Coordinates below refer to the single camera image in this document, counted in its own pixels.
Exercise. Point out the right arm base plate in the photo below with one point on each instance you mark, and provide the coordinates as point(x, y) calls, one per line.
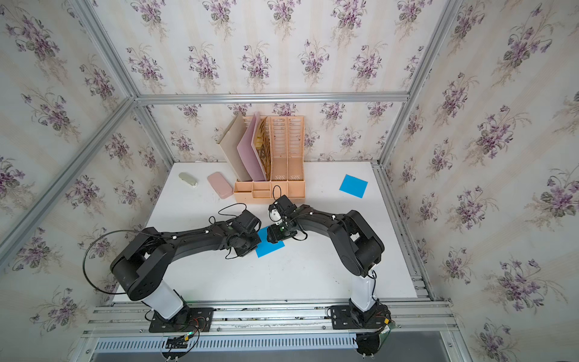
point(349, 317)

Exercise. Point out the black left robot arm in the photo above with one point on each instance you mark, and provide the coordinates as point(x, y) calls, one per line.
point(140, 267)

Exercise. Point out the blue square paper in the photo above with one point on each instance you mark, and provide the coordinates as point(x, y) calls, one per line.
point(353, 186)
point(265, 247)

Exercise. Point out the pink folder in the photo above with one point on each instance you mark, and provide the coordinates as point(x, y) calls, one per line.
point(247, 151)

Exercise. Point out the pink pencil case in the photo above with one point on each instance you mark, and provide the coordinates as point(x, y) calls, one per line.
point(220, 185)

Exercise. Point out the peach plastic file organizer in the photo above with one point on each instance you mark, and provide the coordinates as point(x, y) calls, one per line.
point(287, 136)

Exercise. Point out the grey green eraser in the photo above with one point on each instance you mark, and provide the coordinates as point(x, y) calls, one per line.
point(189, 179)

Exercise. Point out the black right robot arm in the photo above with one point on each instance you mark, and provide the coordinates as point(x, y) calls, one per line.
point(357, 245)

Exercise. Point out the patterned yellow book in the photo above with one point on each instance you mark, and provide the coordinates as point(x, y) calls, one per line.
point(262, 144)

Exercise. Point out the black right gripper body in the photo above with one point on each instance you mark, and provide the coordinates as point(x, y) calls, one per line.
point(277, 231)

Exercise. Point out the aluminium mounting rail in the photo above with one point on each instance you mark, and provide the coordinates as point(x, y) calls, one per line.
point(129, 319)

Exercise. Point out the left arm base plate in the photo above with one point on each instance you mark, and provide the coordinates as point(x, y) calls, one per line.
point(186, 320)

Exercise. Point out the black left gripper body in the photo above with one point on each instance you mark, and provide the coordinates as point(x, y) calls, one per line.
point(248, 242)

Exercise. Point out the beige folder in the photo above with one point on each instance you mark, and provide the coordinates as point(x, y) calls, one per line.
point(228, 143)

